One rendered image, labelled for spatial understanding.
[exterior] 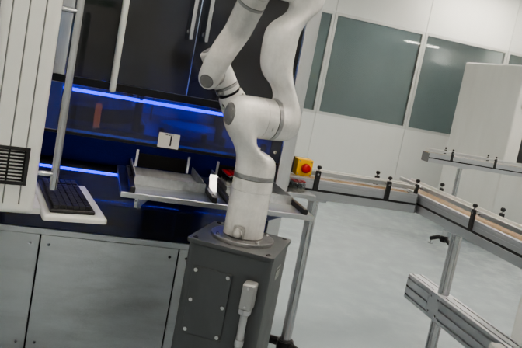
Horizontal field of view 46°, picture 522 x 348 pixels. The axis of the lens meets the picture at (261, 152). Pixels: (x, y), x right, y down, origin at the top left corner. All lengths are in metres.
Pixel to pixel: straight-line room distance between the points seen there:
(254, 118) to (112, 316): 1.28
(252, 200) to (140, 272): 0.97
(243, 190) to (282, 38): 0.44
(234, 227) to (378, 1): 6.20
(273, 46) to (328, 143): 5.92
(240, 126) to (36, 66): 0.63
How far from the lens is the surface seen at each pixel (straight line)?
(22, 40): 1.93
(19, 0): 1.93
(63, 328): 2.72
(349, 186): 2.86
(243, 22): 1.98
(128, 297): 2.67
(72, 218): 2.04
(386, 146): 7.96
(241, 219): 1.79
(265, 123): 1.74
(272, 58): 1.76
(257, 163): 1.76
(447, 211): 2.84
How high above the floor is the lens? 1.35
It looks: 7 degrees down
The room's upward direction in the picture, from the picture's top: 11 degrees clockwise
